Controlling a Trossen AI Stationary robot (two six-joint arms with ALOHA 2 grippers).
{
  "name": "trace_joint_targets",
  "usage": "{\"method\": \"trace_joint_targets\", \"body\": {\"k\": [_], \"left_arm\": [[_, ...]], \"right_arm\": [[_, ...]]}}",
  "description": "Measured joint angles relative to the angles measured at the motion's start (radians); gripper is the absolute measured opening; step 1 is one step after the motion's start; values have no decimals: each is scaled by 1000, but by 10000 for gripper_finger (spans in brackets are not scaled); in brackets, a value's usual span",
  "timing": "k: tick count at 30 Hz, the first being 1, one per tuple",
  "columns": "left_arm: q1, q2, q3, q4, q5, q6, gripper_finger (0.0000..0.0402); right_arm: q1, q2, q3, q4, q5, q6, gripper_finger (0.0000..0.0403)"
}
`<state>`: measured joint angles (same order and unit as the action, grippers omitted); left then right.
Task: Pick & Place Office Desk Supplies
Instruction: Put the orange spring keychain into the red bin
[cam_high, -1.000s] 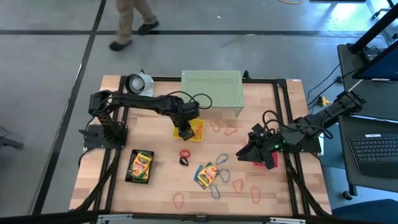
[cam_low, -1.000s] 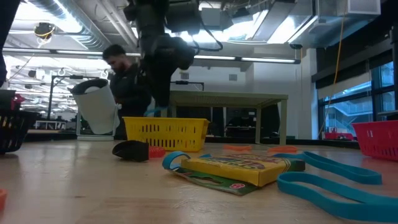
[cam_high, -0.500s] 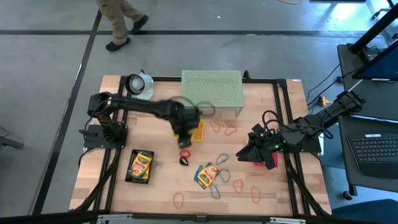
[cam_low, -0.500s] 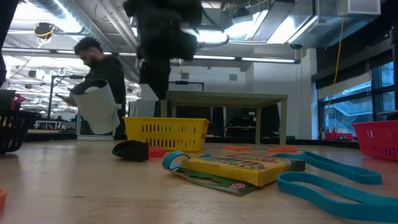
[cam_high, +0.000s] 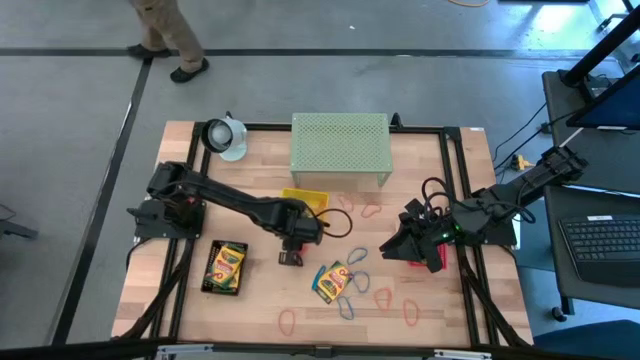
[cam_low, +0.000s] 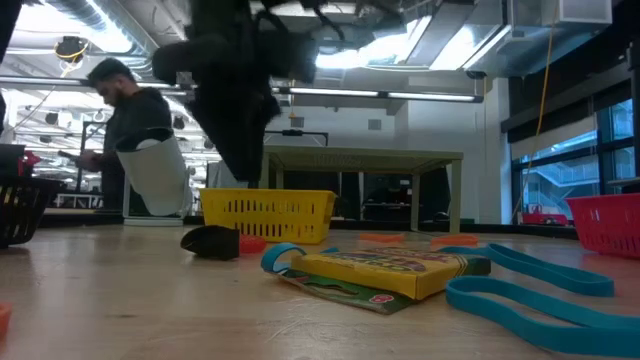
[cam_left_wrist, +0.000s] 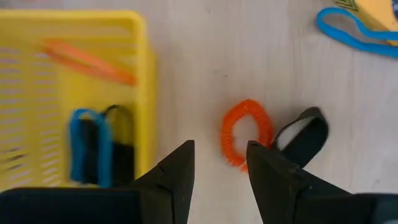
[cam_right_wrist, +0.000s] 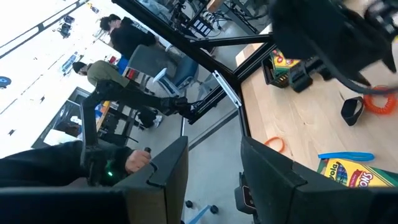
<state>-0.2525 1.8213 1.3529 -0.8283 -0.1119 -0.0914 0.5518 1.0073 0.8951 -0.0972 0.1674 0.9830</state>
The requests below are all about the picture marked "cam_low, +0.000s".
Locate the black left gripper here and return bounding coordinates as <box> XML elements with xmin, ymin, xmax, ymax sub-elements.
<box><xmin>190</xmin><ymin>82</ymin><xmax>282</xmax><ymax>182</ymax></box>

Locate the orange rubber band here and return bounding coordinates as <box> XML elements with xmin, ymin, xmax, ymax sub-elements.
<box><xmin>358</xmin><ymin>232</ymin><xmax>406</xmax><ymax>245</ymax></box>
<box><xmin>430</xmin><ymin>234</ymin><xmax>481</xmax><ymax>248</ymax></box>

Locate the green crayon package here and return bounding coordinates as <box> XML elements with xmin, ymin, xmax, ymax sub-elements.
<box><xmin>278</xmin><ymin>268</ymin><xmax>417</xmax><ymax>316</ymax></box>

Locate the yellow Crayola crayon box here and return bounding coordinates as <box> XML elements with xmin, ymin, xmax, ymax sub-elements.
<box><xmin>290</xmin><ymin>247</ymin><xmax>493</xmax><ymax>302</ymax></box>

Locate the black plastic basket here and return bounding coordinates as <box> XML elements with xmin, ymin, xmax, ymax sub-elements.
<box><xmin>0</xmin><ymin>174</ymin><xmax>65</xmax><ymax>250</ymax></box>

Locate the grey cloth cover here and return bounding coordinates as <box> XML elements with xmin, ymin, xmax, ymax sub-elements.
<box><xmin>206</xmin><ymin>159</ymin><xmax>236</xmax><ymax>190</ymax></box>

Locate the yellow plastic basket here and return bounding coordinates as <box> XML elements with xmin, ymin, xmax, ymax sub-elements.
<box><xmin>199</xmin><ymin>187</ymin><xmax>339</xmax><ymax>245</ymax></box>

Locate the person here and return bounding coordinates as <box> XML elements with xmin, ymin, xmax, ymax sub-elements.
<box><xmin>74</xmin><ymin>57</ymin><xmax>174</xmax><ymax>214</ymax></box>

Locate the long ceiling light bar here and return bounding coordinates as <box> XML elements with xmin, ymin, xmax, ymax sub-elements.
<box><xmin>0</xmin><ymin>74</ymin><xmax>485</xmax><ymax>104</ymax></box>

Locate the white work table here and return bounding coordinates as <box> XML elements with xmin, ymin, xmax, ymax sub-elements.
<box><xmin>53</xmin><ymin>192</ymin><xmax>104</xmax><ymax>210</ymax></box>

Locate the red stand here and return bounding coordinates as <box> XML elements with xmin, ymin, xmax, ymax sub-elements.
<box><xmin>19</xmin><ymin>151</ymin><xmax>42</xmax><ymax>177</ymax></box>

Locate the black monitor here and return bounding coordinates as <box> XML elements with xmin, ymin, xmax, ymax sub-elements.
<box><xmin>0</xmin><ymin>144</ymin><xmax>27</xmax><ymax>177</ymax></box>

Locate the red cart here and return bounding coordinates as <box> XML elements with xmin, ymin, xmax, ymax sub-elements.
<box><xmin>520</xmin><ymin>203</ymin><xmax>572</xmax><ymax>227</ymax></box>

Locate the red plastic basket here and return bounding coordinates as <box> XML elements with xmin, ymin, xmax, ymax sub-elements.
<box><xmin>565</xmin><ymin>192</ymin><xmax>640</xmax><ymax>260</ymax></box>

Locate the black ceiling cord reel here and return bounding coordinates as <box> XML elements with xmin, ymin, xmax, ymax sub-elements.
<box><xmin>53</xmin><ymin>35</ymin><xmax>91</xmax><ymax>65</ymax></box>

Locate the yellow hanging cable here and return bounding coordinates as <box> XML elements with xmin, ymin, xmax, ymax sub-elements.
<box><xmin>513</xmin><ymin>0</ymin><xmax>559</xmax><ymax>219</ymax></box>

